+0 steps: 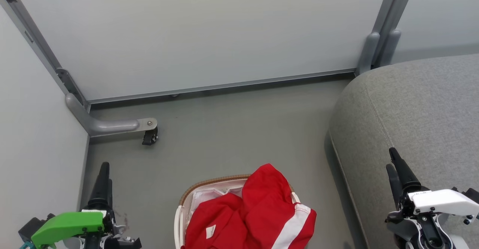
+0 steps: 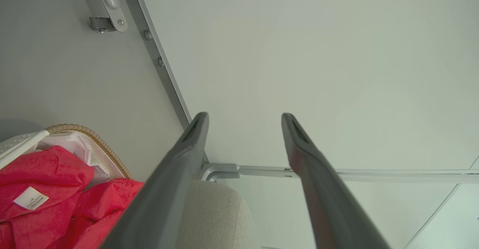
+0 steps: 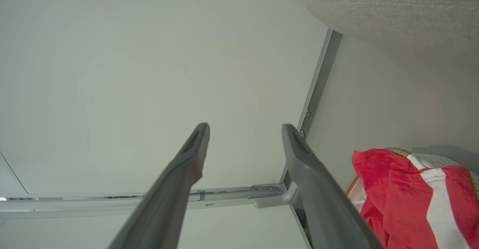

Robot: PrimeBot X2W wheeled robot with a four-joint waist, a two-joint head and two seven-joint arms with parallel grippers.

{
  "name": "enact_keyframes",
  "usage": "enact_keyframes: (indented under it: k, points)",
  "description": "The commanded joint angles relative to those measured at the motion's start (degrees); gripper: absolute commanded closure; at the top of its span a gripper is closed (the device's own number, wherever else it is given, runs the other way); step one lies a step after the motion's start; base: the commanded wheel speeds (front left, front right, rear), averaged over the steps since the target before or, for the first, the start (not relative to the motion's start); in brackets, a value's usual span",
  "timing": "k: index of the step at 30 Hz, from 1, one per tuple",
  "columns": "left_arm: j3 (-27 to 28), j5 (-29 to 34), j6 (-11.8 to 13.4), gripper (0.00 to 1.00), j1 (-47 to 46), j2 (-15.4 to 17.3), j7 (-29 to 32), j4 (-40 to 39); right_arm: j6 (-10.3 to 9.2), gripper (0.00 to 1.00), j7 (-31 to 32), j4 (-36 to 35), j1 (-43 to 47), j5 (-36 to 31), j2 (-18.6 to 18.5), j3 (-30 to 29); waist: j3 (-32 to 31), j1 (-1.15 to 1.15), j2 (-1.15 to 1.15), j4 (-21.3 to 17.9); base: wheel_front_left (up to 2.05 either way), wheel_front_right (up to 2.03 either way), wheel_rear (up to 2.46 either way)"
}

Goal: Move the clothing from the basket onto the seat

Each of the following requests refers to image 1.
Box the grey fabric sofa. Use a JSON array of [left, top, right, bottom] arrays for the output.
[[328, 54, 479, 249]]

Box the grey partition post with hinge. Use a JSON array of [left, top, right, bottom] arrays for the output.
[[0, 0, 91, 112]]

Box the grey double partition post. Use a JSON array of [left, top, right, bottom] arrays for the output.
[[371, 0, 418, 69]]

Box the black caster wheel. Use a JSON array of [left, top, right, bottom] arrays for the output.
[[141, 127, 159, 146]]

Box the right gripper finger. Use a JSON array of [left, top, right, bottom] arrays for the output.
[[389, 147, 422, 192], [386, 163, 404, 209]]

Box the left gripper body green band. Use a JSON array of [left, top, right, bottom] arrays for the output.
[[31, 198, 117, 249]]

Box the grey tubular partition foot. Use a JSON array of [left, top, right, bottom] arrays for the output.
[[65, 93, 158, 138]]

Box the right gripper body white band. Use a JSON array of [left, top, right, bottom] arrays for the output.
[[396, 182, 479, 227]]

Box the woven white laundry basket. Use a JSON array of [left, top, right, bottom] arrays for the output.
[[174, 174, 302, 249]]

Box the red garment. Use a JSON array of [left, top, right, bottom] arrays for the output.
[[181, 163, 317, 249]]

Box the grey upright foot tube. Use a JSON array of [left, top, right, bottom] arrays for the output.
[[357, 32, 381, 76], [378, 29, 402, 67]]

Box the grey partition floor rail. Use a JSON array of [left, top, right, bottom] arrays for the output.
[[88, 69, 357, 104]]

